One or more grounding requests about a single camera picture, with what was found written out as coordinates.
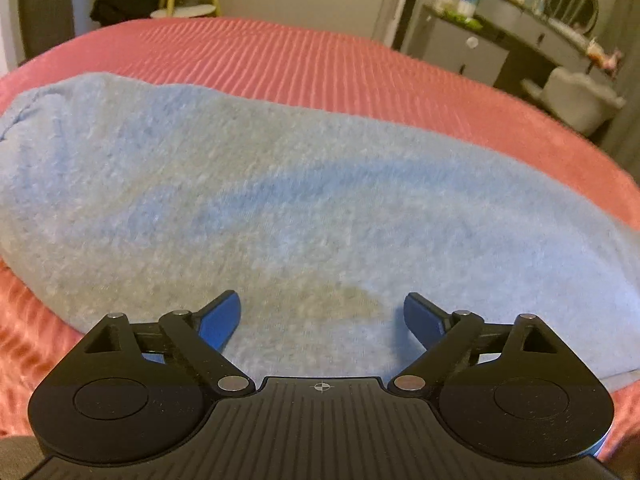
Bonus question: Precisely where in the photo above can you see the round vanity mirror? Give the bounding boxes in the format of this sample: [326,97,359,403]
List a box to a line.
[541,0,600,34]

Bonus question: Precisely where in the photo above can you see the grey cabinet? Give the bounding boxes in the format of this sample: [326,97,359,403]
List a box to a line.
[401,4,512,87]

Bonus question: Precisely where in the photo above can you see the pink ribbed bedspread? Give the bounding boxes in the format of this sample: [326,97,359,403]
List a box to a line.
[0,16,640,463]

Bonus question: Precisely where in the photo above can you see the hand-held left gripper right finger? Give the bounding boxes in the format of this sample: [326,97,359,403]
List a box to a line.
[390,291,567,396]

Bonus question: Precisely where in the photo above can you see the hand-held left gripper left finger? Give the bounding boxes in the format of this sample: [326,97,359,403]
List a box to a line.
[75,290,257,396]

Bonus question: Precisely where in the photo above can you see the pink toy figures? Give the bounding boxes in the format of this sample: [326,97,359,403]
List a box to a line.
[584,37,624,75]

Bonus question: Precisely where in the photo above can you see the white upholstered chair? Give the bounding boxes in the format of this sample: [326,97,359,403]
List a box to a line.
[520,66,627,137]

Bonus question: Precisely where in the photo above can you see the dark door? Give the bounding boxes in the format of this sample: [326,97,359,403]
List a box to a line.
[16,0,77,67]

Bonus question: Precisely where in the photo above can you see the grey vanity desk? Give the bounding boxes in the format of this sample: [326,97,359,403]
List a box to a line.
[474,0,626,92]

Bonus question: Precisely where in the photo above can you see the green and white packet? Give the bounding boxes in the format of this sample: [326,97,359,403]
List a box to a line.
[432,0,483,27]

